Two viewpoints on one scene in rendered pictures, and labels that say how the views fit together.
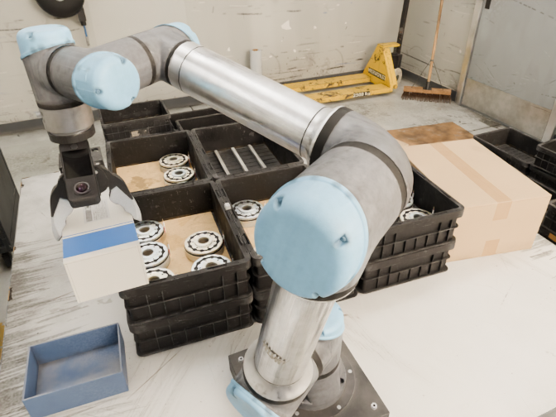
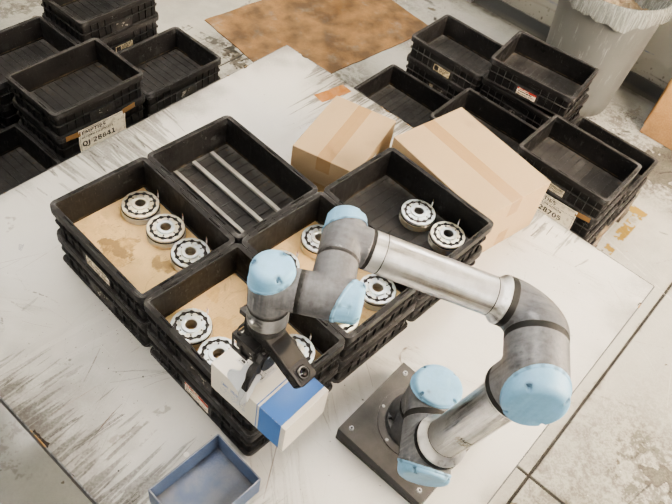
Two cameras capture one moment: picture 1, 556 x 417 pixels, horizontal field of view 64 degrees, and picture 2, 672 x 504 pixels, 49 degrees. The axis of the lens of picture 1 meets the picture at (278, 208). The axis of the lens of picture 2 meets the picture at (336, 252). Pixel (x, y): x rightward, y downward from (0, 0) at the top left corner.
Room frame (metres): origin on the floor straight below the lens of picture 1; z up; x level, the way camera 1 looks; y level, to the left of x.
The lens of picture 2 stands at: (0.02, 0.68, 2.38)
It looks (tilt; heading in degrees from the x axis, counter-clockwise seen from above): 49 degrees down; 325
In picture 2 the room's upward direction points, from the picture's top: 12 degrees clockwise
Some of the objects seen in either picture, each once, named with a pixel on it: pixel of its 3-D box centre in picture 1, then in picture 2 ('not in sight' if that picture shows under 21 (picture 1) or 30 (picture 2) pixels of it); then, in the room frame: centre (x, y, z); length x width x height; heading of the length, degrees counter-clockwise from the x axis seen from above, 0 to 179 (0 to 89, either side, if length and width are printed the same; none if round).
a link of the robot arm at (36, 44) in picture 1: (54, 66); (272, 285); (0.68, 0.33, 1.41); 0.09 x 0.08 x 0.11; 54
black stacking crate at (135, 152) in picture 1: (158, 175); (144, 237); (1.30, 0.40, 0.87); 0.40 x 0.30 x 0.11; 19
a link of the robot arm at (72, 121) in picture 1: (65, 116); (266, 313); (0.68, 0.34, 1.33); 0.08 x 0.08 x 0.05
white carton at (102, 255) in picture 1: (103, 241); (268, 388); (0.66, 0.33, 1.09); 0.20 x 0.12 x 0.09; 23
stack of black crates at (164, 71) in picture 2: not in sight; (164, 91); (2.53, -0.02, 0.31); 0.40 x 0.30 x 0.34; 113
